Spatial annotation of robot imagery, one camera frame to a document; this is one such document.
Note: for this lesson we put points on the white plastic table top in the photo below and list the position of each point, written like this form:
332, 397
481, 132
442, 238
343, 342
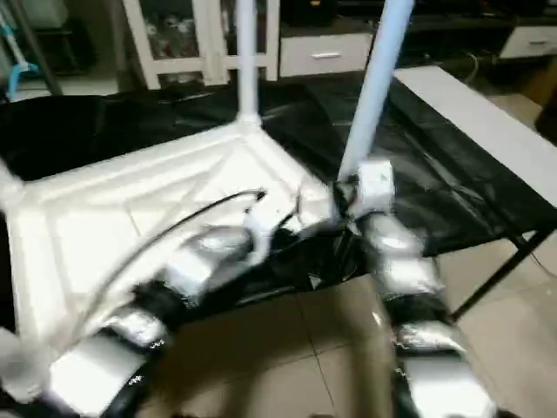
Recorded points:
130, 200

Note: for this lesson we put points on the black mat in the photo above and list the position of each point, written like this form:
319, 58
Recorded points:
418, 148

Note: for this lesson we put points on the white drawer unit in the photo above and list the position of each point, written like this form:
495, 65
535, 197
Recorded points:
326, 54

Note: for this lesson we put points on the white flat panel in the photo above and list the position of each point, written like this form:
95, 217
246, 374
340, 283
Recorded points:
479, 113

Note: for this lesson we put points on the white glass-door cabinet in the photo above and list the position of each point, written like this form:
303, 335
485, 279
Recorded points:
183, 39

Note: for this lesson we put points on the dark metal stand pole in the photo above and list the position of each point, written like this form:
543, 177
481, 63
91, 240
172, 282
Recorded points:
35, 48

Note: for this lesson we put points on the teal and white pole tool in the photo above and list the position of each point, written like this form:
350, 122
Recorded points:
16, 61

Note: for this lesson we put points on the black metal frame leg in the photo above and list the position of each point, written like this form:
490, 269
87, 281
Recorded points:
505, 270

